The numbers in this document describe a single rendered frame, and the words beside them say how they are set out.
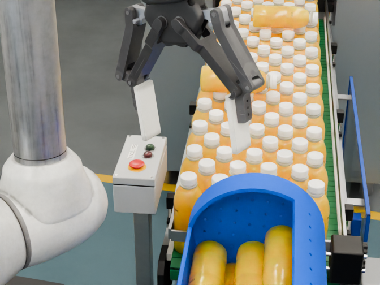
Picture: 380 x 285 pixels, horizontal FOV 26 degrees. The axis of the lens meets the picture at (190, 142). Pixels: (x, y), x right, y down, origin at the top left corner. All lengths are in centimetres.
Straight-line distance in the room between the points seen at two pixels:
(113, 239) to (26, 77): 212
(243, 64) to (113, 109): 368
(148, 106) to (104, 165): 305
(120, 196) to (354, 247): 55
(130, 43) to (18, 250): 66
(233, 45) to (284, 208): 85
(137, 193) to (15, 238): 47
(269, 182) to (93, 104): 304
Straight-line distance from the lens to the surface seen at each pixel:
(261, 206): 171
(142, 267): 216
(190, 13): 91
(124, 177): 191
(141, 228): 208
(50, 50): 149
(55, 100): 152
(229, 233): 175
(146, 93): 100
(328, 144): 246
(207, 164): 194
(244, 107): 91
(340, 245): 188
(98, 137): 429
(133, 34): 98
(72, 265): 343
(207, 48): 91
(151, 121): 102
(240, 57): 89
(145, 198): 193
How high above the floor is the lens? 213
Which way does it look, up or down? 30 degrees down
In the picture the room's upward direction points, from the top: straight up
